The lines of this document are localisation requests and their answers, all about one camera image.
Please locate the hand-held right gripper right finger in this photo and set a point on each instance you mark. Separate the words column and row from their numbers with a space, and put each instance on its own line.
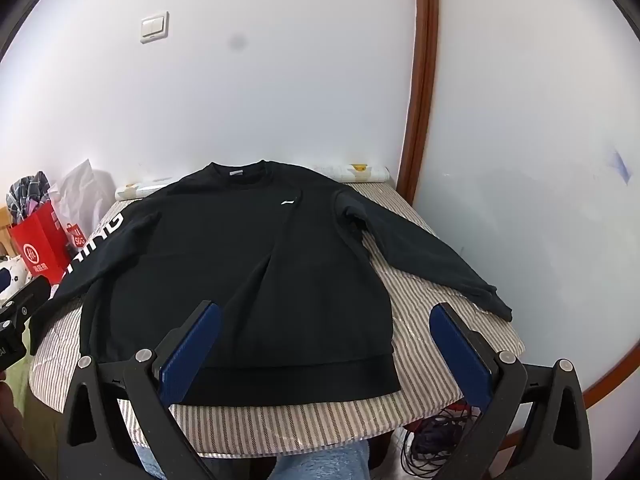
column 460, row 355

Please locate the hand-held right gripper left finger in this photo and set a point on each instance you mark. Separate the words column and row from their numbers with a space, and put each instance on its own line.
column 192, row 350

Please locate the black sweatshirt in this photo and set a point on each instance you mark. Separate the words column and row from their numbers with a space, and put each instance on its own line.
column 225, row 260

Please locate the plaid clothes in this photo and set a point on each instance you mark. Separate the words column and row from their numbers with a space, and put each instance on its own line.
column 27, row 190

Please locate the striped table cloth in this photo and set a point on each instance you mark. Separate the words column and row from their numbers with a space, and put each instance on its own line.
column 425, row 360

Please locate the white spotted cloth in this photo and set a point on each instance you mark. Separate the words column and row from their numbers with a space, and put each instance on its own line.
column 10, row 280

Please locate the red paper shopping bag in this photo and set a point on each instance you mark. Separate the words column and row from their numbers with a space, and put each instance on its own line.
column 37, row 245

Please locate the white plastic bag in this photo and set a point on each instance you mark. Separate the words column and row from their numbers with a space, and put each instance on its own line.
column 82, row 185

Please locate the person's blue jeans legs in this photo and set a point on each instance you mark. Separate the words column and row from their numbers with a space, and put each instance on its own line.
column 320, row 465

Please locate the white patterned paper roll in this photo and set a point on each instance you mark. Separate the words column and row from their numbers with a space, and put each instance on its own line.
column 360, row 172

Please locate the brown wooden door frame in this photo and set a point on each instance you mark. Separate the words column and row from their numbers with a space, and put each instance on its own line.
column 422, row 60

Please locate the white light switch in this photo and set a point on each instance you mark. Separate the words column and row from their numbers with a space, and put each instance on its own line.
column 154, row 27

